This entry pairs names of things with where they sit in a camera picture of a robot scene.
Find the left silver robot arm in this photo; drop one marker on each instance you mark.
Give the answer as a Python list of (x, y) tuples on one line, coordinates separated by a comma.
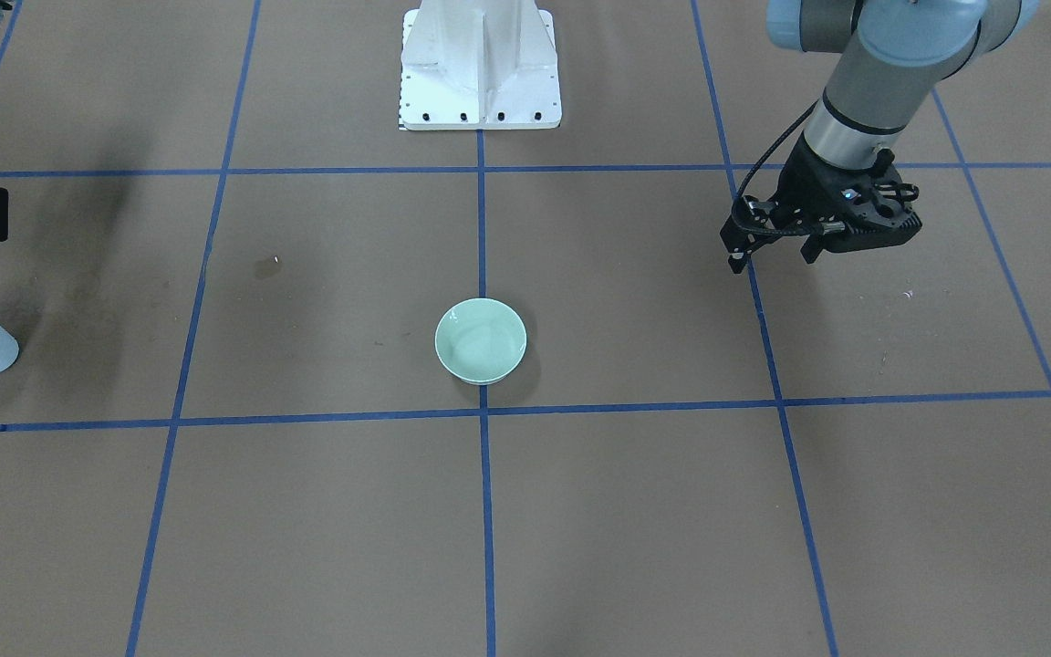
[(891, 56)]

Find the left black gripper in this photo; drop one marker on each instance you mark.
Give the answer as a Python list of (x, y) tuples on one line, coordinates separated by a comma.
[(806, 182)]

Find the mint green bowl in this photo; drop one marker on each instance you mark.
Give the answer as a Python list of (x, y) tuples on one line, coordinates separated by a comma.
[(480, 340)]

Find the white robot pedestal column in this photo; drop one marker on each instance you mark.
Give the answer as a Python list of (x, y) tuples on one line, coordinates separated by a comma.
[(479, 65)]

